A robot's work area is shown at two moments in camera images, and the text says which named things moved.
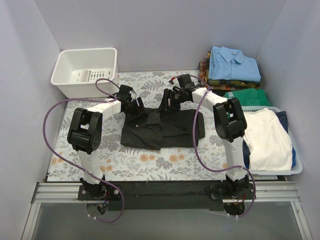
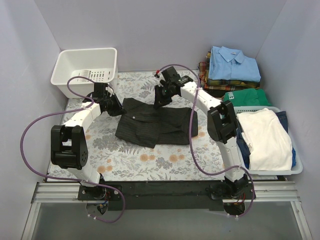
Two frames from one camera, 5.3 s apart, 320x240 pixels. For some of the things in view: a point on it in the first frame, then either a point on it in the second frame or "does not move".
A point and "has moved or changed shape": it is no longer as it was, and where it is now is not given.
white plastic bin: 77,71 does not move
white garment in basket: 268,140 does not move
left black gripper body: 135,107 → 115,106
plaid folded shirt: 220,85 does not move
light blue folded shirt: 228,64 does not move
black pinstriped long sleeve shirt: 156,129 has moved or changed shape
